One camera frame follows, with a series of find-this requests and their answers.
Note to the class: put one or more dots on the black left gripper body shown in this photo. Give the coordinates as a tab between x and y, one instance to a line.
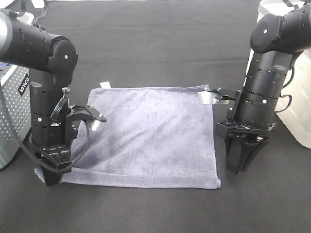
51	143

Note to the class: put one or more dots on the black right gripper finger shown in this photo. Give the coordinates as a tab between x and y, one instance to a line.
237	150
255	148

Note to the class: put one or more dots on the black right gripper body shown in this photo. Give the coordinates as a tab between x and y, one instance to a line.
229	130

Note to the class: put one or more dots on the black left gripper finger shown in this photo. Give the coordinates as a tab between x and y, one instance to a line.
51	178

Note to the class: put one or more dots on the grey-purple microfibre towel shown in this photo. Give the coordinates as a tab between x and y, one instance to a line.
154	137

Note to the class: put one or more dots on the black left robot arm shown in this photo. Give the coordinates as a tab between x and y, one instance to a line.
51	60

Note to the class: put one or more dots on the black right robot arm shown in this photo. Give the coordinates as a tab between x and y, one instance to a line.
262	87

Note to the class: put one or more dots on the white plastic storage bin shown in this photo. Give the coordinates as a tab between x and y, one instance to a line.
296	97

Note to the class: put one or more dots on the grey perforated laundry basket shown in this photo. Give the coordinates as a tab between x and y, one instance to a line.
15	85

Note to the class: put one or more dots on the black table mat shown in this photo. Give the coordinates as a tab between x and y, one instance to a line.
162	43

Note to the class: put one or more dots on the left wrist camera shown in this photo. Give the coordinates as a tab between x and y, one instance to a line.
93	118

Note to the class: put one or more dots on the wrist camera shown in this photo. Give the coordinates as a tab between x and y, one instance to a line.
217	96
93	118

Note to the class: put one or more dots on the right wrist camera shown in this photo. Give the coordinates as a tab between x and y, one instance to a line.
217	96

